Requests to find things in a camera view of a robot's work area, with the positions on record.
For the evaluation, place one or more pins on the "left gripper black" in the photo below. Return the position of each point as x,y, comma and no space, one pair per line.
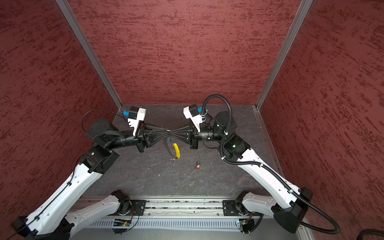
141,139

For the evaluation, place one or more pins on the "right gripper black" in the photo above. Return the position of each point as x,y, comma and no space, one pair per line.
192,137

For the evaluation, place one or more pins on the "yellow capped key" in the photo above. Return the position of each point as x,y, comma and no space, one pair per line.
178,153

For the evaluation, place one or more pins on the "red capped key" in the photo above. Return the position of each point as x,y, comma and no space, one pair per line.
198,165

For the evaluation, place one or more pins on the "metal keyring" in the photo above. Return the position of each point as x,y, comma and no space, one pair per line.
171,147

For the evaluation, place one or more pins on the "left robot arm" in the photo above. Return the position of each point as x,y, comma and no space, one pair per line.
53,219

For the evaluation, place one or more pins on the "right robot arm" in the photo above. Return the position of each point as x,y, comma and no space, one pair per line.
288,204

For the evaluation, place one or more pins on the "left circuit board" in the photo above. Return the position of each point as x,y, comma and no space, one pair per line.
121,223

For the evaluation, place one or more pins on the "circuit board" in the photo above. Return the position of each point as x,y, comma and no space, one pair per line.
121,223
245,226

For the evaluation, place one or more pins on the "right circuit board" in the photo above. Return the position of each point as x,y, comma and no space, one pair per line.
245,226

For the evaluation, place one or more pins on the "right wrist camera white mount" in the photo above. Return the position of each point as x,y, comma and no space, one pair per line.
196,114

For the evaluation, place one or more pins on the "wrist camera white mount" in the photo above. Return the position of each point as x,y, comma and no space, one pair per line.
133,117
196,114

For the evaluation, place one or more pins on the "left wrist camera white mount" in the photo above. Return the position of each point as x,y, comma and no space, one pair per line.
133,117

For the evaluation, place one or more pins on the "aluminium mounting rail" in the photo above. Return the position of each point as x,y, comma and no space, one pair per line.
203,207

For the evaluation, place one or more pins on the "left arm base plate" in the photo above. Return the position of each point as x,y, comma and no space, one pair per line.
136,207

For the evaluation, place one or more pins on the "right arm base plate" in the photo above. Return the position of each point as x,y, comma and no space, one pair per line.
234,208

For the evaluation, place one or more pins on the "white slotted cable duct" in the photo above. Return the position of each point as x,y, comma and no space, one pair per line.
230,225

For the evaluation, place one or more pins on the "left aluminium corner post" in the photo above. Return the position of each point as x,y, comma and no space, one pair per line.
81,36

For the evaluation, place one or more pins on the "aluminium corner post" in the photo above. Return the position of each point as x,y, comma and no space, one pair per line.
81,36
291,35

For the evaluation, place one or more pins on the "right aluminium corner post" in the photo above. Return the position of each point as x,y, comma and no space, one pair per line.
291,35

